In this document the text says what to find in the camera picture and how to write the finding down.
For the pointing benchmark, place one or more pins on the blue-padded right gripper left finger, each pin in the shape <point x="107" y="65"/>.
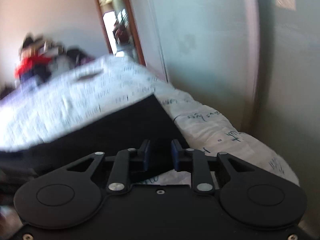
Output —
<point x="144" y="152"/>

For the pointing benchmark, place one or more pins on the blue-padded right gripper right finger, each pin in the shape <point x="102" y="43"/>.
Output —
<point x="177" y="153"/>

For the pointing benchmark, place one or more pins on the pile of clothes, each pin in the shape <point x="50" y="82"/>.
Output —
<point x="63" y="59"/>

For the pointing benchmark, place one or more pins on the white script-print bed sheet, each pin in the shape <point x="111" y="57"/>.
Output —
<point x="62" y="105"/>

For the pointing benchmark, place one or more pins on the black pants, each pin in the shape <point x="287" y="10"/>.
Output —
<point x="126" y="128"/>

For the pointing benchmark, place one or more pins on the black smartphone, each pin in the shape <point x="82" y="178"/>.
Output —
<point x="88" y="76"/>

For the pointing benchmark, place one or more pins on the brown wooden door frame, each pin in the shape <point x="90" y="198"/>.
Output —
<point x="120" y="29"/>

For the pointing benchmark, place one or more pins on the red jacket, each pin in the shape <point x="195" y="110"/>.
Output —
<point x="27" y="64"/>

